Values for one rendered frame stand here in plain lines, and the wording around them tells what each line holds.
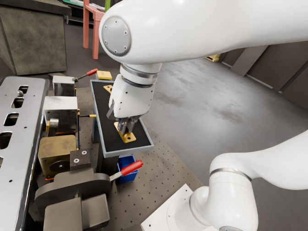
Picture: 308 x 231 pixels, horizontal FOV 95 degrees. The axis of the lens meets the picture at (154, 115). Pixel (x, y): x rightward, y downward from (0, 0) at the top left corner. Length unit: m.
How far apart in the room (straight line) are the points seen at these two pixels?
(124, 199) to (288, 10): 0.82
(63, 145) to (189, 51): 0.43
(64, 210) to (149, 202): 0.60
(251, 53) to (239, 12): 9.10
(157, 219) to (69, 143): 0.52
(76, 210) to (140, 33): 0.28
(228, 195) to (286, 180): 0.13
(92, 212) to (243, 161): 0.39
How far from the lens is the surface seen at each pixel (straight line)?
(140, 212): 0.83
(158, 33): 0.19
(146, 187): 0.88
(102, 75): 0.72
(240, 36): 0.25
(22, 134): 0.68
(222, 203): 0.46
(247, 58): 9.29
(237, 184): 0.49
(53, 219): 0.30
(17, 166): 0.60
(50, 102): 0.62
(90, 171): 0.45
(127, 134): 0.43
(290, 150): 0.42
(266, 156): 0.44
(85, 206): 0.33
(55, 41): 3.02
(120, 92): 0.32
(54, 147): 0.51
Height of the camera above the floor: 1.48
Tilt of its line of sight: 36 degrees down
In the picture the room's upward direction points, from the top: 21 degrees clockwise
